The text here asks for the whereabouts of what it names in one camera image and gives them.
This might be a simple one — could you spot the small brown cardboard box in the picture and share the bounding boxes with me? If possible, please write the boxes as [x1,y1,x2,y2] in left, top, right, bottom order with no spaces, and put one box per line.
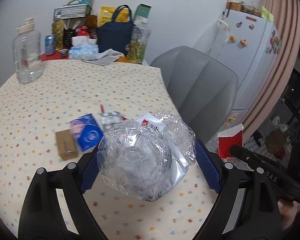
[55,129,78,161]

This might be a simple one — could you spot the blue mask packet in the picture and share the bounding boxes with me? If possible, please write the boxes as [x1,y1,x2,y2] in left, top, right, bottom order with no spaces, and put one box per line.
[70,113,103,153]

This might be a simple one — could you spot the red paper scrap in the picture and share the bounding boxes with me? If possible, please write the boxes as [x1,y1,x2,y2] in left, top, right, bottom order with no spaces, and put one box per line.
[217,124,243,159]

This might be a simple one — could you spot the silver pill blister pack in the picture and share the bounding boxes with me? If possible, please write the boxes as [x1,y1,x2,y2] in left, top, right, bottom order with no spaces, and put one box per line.
[100,111,126,132]

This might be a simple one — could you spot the crushed clear plastic bottle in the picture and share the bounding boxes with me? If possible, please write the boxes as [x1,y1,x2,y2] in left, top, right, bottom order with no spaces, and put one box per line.
[97,111,196,202]

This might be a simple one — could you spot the person's right hand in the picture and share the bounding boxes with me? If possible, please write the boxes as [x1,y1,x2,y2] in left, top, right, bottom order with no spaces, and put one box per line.
[277,199,299,231]

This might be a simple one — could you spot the brown cardboard box on shelf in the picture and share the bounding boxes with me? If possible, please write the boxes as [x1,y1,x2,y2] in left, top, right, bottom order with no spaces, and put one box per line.
[265,129,287,155]

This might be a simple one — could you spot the floral dotted tablecloth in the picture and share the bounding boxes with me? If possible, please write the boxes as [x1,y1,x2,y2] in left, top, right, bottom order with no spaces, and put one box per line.
[0,60,216,239]

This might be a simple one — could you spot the grey upholstered chair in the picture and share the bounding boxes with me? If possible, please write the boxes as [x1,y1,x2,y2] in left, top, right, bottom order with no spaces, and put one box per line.
[151,46,238,144]

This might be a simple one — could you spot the white papers on table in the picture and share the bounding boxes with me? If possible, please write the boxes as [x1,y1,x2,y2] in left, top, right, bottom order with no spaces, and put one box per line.
[85,49,125,66]

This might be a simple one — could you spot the blue tissue pack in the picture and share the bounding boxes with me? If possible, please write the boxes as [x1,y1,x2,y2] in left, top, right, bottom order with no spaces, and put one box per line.
[68,36,98,61]

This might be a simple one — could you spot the white refrigerator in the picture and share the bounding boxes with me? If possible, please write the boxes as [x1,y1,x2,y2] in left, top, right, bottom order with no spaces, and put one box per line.
[192,7,282,133]

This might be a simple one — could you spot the navy blue tote bag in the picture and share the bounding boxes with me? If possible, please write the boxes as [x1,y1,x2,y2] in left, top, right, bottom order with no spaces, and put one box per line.
[96,4,135,56]

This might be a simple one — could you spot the blue drink can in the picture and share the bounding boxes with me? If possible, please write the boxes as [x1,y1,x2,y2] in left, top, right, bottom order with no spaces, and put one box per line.
[45,35,56,55]

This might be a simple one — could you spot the clear water jug white lid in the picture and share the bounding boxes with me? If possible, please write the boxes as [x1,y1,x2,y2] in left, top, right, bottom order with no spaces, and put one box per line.
[12,17,44,85]

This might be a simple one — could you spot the tea bottle left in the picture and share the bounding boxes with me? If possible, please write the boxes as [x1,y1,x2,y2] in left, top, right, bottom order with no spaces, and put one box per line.
[52,14,64,51]

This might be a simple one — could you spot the large tea bottle right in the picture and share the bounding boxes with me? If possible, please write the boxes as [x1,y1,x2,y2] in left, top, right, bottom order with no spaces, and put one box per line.
[127,18,152,64]

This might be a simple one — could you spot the yellow snack packet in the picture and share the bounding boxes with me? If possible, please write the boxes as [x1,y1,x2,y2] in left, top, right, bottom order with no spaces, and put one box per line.
[98,6,131,28]

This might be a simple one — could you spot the green tall box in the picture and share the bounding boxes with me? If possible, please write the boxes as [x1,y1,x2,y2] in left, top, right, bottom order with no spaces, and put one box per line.
[134,3,152,25]

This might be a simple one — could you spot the basket on fridge top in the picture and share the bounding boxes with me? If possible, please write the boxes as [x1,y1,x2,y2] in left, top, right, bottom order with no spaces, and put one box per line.
[225,0,261,17]

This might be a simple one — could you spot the pink curtain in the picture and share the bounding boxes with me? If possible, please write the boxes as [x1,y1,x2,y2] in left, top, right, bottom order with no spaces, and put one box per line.
[240,0,300,140]

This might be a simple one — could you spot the black wire basket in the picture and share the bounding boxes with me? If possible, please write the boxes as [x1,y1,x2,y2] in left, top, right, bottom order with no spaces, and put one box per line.
[53,4,91,20]

